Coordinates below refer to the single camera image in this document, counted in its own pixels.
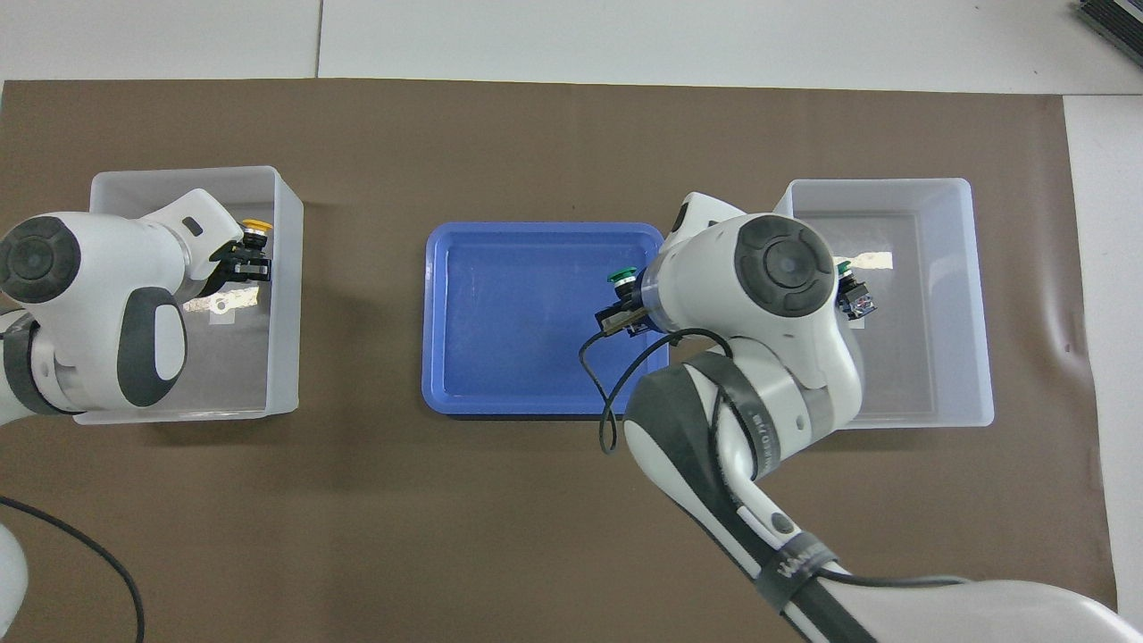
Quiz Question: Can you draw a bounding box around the translucent white plastic box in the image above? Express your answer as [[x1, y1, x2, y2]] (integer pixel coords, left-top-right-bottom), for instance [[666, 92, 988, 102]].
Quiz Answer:
[[770, 177, 996, 431], [71, 165, 305, 426]]

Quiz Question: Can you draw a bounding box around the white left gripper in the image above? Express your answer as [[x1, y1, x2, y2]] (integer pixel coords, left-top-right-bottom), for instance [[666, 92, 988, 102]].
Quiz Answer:
[[182, 236, 273, 301]]

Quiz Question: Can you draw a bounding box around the green push button switch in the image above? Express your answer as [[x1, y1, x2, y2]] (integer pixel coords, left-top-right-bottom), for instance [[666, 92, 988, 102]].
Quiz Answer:
[[605, 265, 648, 313], [832, 257, 878, 321]]

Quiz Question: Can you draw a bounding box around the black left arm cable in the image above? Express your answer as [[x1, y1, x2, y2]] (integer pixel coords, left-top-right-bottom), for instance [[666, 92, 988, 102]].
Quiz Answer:
[[0, 496, 146, 643]]

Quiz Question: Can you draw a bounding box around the blue plastic tray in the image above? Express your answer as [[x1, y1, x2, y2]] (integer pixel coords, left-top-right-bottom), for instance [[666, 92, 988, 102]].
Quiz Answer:
[[421, 221, 671, 417]]

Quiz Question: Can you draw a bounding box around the dark grey ribbed device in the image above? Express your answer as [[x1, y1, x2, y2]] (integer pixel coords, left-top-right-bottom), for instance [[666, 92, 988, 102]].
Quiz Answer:
[[1074, 0, 1143, 68]]

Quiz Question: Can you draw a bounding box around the yellow push button switch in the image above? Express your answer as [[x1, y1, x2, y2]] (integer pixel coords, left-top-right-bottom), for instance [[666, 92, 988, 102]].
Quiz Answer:
[[234, 218, 273, 269]]

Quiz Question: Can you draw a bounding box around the brown table mat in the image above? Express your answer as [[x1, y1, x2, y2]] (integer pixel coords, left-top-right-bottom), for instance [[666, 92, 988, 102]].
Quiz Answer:
[[0, 79, 1122, 643]]

